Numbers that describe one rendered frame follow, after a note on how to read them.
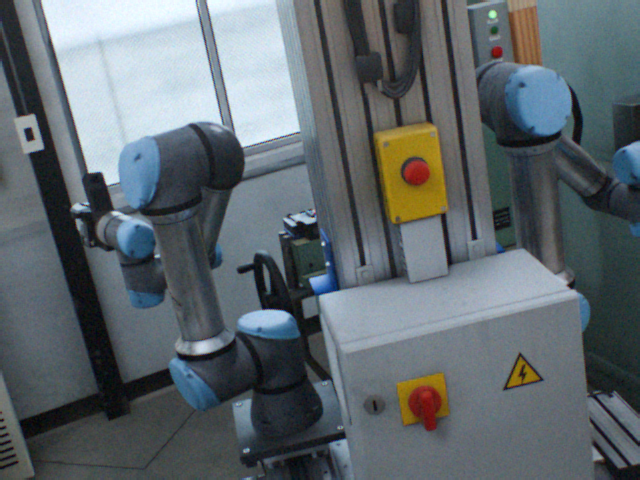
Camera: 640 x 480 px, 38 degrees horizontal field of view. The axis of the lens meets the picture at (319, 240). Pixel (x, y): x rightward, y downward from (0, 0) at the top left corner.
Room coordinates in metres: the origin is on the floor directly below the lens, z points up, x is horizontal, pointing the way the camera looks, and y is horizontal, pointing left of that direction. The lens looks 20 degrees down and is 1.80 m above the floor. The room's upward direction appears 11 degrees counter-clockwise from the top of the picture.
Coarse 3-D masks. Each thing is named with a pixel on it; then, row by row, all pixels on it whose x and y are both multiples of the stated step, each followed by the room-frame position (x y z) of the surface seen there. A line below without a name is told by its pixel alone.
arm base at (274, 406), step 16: (304, 384) 1.66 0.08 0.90; (256, 400) 1.66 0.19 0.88; (272, 400) 1.64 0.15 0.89; (288, 400) 1.63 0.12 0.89; (304, 400) 1.65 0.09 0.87; (320, 400) 1.68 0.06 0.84; (256, 416) 1.65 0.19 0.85; (272, 416) 1.63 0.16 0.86; (288, 416) 1.62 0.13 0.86; (304, 416) 1.63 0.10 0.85; (320, 416) 1.66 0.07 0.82; (272, 432) 1.62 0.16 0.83; (288, 432) 1.62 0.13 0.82
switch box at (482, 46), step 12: (468, 12) 2.36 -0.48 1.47; (480, 12) 2.33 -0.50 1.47; (504, 12) 2.35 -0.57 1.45; (480, 24) 2.33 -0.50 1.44; (492, 24) 2.34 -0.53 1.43; (504, 24) 2.35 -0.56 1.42; (480, 36) 2.33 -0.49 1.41; (504, 36) 2.35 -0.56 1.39; (480, 48) 2.33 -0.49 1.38; (492, 48) 2.34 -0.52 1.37; (504, 48) 2.35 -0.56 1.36; (480, 60) 2.33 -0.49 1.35; (504, 60) 2.35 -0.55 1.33
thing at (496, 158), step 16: (480, 0) 2.40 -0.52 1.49; (496, 144) 2.40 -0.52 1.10; (496, 160) 2.40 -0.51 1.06; (496, 176) 2.40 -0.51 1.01; (496, 192) 2.40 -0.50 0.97; (496, 208) 2.40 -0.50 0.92; (512, 208) 2.41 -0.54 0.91; (512, 224) 2.41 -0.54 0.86; (496, 240) 2.39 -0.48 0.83; (512, 240) 2.41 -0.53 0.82
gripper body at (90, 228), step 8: (88, 208) 2.02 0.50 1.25; (88, 216) 1.97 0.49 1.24; (88, 224) 1.97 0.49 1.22; (96, 224) 1.92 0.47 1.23; (88, 232) 1.97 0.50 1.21; (96, 232) 1.92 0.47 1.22; (88, 240) 1.97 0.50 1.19; (96, 240) 1.97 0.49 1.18; (104, 248) 1.93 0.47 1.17; (112, 248) 1.93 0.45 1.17
